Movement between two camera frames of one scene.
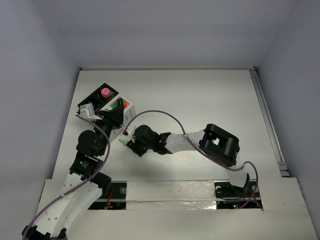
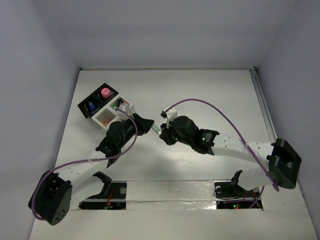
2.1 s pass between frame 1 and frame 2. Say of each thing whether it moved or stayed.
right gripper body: moved
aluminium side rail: stayed
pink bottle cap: stayed
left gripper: moved
